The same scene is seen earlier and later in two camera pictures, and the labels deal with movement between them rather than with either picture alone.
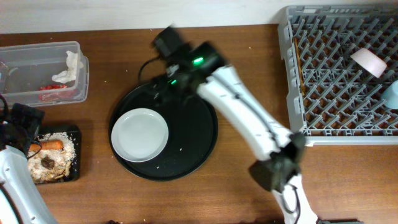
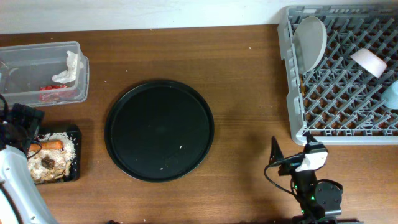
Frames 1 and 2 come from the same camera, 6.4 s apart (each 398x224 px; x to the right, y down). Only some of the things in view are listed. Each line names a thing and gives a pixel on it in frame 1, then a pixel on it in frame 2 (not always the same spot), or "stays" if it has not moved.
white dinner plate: (140, 134) -> (310, 38)
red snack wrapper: (56, 93) stays
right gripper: (168, 88) -> (275, 153)
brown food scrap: (48, 163) stays
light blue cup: (390, 97) stays
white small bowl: (369, 61) stays
